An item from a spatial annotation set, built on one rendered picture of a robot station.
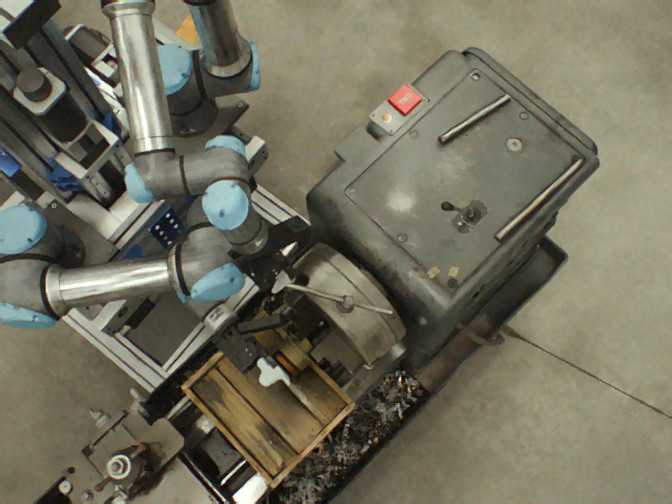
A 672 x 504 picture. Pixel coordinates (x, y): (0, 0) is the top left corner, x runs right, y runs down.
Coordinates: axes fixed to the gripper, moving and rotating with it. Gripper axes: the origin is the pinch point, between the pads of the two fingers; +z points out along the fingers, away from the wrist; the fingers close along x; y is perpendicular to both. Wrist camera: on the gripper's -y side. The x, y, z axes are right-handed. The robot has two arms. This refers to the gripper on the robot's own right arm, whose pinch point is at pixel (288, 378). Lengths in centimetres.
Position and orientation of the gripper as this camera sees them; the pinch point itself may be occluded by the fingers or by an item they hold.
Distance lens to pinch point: 180.7
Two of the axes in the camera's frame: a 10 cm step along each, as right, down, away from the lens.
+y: -7.2, 6.7, -1.9
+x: -0.3, -3.0, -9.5
